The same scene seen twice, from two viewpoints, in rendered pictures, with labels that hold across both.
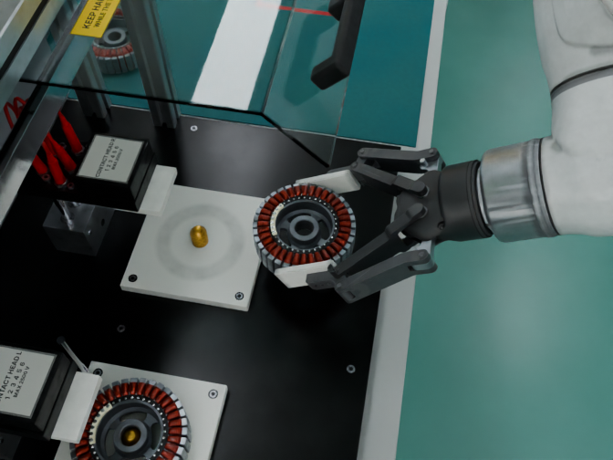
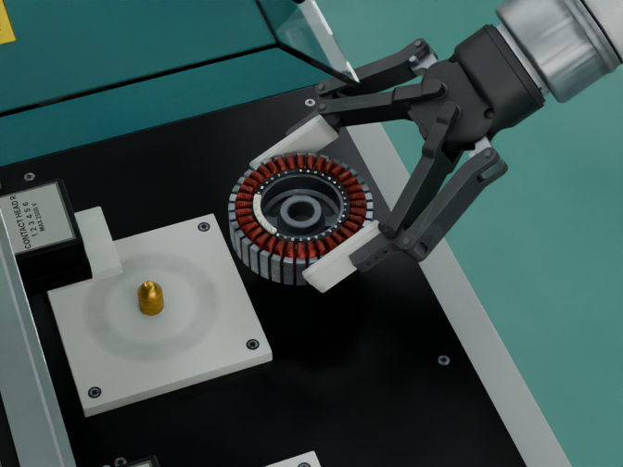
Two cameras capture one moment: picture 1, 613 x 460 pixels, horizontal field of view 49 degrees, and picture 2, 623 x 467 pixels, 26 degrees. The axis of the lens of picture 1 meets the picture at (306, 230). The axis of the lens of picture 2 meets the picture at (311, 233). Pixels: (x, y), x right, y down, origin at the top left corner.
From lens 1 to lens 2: 0.43 m
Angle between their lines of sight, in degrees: 19
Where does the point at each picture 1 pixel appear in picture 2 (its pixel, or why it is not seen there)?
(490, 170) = (521, 21)
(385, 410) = (508, 390)
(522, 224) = (583, 66)
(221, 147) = (86, 183)
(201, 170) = not seen: hidden behind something
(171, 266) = (136, 352)
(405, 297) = (443, 257)
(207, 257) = (176, 321)
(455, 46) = not seen: outside the picture
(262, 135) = (132, 145)
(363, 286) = (435, 227)
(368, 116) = (249, 67)
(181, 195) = not seen: hidden behind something
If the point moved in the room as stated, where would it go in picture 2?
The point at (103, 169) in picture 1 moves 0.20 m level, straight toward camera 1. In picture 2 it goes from (30, 235) to (268, 368)
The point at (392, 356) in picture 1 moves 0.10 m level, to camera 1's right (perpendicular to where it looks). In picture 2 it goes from (475, 328) to (573, 278)
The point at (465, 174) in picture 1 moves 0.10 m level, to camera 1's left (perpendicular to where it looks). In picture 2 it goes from (491, 41) to (375, 91)
